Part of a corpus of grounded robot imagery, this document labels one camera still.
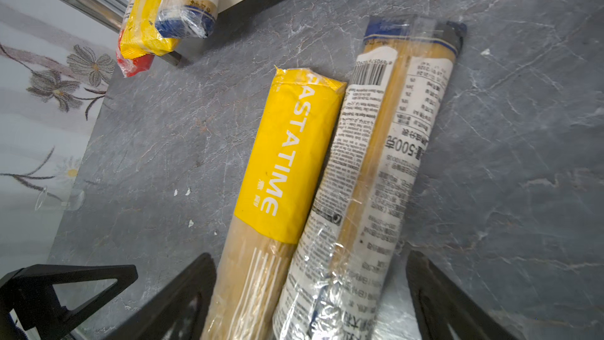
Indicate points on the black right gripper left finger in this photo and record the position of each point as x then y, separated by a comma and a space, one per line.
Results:
178, 311

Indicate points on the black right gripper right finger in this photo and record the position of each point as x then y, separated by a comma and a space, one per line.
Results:
442, 309

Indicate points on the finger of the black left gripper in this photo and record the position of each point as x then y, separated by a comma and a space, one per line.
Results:
31, 305

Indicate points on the clear spaghetti pack barcode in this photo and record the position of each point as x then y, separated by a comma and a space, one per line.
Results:
336, 278

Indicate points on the yellow bottom spaghetti pack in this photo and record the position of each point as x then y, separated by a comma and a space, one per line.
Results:
273, 204

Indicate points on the red banded spaghetti pack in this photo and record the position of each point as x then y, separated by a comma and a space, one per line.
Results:
132, 67

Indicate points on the yellow whole wheat spaghetti pack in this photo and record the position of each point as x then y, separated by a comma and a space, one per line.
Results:
139, 36

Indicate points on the clear blue-end spaghetti pack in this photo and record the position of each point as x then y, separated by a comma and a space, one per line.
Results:
182, 19

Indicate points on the clear plastic cup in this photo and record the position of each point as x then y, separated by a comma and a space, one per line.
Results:
47, 201

